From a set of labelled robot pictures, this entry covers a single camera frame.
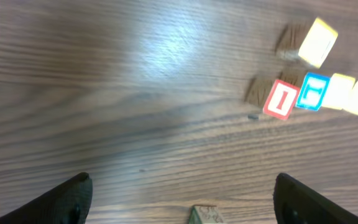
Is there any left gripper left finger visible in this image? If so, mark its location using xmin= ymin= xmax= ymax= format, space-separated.
xmin=0 ymin=172 xmax=93 ymax=224

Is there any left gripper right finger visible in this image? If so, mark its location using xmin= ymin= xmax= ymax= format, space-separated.
xmin=273 ymin=173 xmax=358 ymax=224

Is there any white block green pattern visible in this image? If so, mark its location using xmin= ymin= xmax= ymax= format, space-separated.
xmin=188 ymin=205 xmax=227 ymax=224

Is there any red letter block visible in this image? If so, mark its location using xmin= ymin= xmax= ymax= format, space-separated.
xmin=244 ymin=77 xmax=301 ymax=121

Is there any blue letter block upper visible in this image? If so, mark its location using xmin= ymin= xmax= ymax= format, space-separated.
xmin=280 ymin=68 xmax=331 ymax=111

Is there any yellow block middle row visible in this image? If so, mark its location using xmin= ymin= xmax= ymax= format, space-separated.
xmin=322 ymin=73 xmax=356 ymax=110

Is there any yellow block top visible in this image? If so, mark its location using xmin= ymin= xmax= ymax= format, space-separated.
xmin=275 ymin=17 xmax=339 ymax=69

